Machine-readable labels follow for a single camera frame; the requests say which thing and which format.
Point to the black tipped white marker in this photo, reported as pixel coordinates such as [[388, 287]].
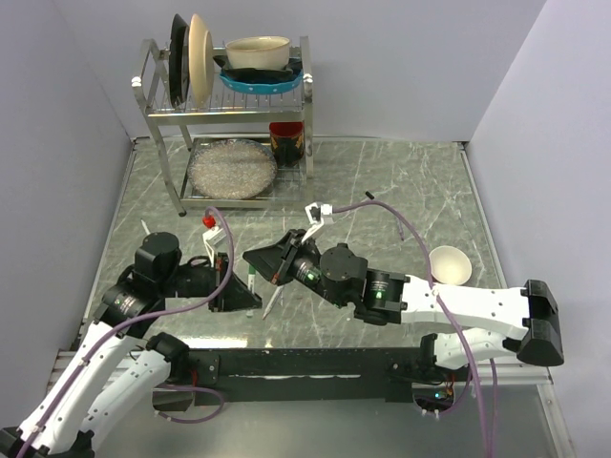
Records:
[[145, 227]]

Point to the white red small bowl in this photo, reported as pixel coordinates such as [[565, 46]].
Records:
[[450, 265]]

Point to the red black cup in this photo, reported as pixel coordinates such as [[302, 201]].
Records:
[[287, 142]]

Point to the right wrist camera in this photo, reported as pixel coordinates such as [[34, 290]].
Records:
[[320, 216]]

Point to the speckled glass plate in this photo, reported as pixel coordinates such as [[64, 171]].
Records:
[[232, 169]]

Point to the blue dotted dish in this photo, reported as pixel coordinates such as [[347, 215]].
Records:
[[262, 88]]

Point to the purple pen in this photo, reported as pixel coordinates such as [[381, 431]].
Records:
[[400, 229]]

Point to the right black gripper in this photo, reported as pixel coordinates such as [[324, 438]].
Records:
[[282, 260]]

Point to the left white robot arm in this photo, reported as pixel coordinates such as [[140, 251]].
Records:
[[85, 403]]

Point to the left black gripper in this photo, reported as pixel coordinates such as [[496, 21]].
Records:
[[238, 293]]

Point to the steel dish rack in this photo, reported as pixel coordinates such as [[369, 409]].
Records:
[[226, 114]]

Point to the red white marker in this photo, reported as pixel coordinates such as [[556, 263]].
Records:
[[276, 297]]

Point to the beige plate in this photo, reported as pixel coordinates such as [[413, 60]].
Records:
[[201, 61]]

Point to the black base beam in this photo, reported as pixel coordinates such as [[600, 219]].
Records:
[[305, 374]]

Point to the aluminium frame rail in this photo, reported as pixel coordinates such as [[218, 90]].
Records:
[[296, 369]]

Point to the black dish under bowl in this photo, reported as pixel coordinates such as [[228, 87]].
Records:
[[260, 76]]

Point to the cream bowl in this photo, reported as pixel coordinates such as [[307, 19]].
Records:
[[259, 52]]

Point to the black plate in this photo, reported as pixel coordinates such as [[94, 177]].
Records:
[[178, 62]]

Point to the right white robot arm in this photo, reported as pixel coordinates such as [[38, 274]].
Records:
[[486, 323]]

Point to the green white marker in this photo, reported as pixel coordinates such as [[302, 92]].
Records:
[[251, 278]]

